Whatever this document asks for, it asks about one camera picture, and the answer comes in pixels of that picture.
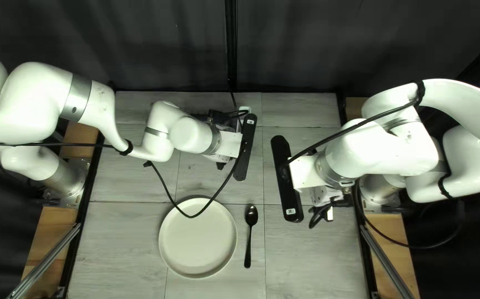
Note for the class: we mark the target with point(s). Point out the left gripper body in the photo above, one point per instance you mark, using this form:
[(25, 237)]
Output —
[(215, 158)]

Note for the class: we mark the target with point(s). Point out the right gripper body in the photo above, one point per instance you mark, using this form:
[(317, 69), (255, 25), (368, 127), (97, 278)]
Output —
[(322, 196)]

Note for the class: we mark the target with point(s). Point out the pale round plate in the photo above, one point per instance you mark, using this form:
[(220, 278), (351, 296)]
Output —
[(198, 245)]

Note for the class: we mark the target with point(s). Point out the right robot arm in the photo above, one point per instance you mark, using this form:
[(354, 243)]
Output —
[(389, 145)]

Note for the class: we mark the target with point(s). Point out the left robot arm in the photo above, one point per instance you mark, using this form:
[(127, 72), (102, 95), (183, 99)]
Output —
[(36, 95)]

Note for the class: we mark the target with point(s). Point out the black spoon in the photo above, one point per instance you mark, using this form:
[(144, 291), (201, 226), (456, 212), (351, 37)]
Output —
[(251, 216)]

